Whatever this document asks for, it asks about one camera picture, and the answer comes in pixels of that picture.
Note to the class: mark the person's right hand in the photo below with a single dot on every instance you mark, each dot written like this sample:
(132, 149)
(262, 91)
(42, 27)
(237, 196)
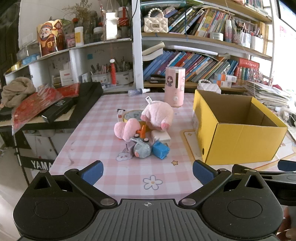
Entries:
(290, 227)

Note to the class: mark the small white red box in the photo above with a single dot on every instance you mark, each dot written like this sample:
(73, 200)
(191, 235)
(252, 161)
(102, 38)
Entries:
(120, 115)

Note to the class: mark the red bottle white cap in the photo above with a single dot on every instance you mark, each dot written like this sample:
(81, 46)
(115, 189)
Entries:
(113, 74)

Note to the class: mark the white bottle yellow label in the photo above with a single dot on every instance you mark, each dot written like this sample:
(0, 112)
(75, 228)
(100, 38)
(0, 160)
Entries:
(79, 36)

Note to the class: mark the yellow tape roll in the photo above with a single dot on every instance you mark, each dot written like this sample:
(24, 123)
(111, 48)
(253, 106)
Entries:
(130, 113)

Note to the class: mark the white shelf unit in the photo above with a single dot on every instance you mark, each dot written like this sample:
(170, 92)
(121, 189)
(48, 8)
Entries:
(76, 58)

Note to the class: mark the beige cloth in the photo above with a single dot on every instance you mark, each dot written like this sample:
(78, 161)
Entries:
(17, 90)

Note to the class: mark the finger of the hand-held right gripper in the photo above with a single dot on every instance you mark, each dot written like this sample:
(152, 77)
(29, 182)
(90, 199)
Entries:
(286, 165)
(240, 168)

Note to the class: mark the white card box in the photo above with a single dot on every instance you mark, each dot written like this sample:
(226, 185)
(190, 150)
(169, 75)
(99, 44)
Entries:
(66, 77)

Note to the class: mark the white jar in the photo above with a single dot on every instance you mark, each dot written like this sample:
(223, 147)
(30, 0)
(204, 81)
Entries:
(216, 36)

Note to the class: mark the black keyboard stand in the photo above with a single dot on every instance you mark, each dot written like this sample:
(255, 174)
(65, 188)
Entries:
(37, 164)

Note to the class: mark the pink checked tablecloth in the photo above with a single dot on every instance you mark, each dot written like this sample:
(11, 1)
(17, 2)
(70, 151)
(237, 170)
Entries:
(97, 139)

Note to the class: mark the row of colourful books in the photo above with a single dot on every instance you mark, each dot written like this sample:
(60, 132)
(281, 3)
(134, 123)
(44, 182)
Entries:
(201, 20)

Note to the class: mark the white cabinet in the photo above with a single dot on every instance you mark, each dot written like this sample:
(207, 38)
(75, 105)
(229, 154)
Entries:
(44, 146)

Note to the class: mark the yellow cardboard box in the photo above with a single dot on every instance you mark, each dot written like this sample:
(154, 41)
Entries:
(242, 143)

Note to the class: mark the blue packet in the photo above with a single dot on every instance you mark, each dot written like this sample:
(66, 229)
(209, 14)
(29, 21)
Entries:
(160, 150)

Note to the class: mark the small spray bottle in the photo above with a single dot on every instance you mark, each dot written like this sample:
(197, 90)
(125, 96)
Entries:
(136, 92)

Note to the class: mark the grey toy robot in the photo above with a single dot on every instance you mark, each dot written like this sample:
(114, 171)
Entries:
(141, 150)

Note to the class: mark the stack of papers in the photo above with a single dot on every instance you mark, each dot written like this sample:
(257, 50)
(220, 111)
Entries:
(268, 92)

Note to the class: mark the white pen holder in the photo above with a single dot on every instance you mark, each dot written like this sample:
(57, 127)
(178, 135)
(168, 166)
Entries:
(100, 78)
(124, 77)

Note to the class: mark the black stapler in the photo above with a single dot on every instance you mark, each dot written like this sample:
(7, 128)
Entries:
(157, 79)

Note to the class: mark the red book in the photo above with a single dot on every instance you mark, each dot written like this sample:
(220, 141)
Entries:
(68, 90)

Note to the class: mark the row of leaning books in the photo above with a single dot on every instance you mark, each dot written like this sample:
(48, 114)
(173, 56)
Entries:
(196, 64)

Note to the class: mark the wooden bookshelf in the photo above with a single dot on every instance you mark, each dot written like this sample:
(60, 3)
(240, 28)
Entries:
(137, 46)

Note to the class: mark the pink humidifier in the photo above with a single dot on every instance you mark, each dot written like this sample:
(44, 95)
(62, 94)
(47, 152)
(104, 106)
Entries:
(174, 92)

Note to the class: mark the white paper carton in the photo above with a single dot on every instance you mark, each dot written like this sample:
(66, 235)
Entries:
(111, 25)

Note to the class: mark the small white quilted bag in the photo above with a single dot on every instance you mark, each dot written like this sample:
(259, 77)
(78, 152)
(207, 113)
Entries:
(208, 87)

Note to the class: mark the thick lying books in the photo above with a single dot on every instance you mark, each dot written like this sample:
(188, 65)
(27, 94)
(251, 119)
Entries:
(152, 51)

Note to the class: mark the tall white bottle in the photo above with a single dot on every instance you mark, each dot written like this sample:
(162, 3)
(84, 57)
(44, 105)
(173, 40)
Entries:
(228, 31)

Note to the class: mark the white cup with pens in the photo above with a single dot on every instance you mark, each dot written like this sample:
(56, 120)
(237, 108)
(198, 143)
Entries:
(256, 44)

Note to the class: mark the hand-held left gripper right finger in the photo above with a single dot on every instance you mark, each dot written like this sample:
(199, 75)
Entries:
(203, 173)

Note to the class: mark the orange toy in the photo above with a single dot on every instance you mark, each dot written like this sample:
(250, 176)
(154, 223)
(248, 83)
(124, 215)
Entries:
(141, 131)

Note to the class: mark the red plastic bag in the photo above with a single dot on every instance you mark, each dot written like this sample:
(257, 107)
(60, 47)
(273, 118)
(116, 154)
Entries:
(32, 106)

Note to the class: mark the orange white boxes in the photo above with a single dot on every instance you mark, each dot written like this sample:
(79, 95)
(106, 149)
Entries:
(225, 80)

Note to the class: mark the small pink plush toy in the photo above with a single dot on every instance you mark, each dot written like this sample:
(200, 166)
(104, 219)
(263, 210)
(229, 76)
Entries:
(126, 129)

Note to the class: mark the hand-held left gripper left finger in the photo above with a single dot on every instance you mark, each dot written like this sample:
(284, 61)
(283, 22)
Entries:
(92, 173)

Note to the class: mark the large pink plush toy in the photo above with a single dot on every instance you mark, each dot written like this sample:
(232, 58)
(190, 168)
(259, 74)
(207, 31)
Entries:
(157, 114)

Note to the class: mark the wealth god paper figure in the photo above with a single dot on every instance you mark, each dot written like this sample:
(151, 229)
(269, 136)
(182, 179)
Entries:
(48, 39)

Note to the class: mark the long black box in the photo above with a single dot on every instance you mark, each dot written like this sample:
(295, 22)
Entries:
(57, 109)

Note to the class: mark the black electronic keyboard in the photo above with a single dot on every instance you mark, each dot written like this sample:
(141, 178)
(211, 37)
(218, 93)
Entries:
(89, 96)

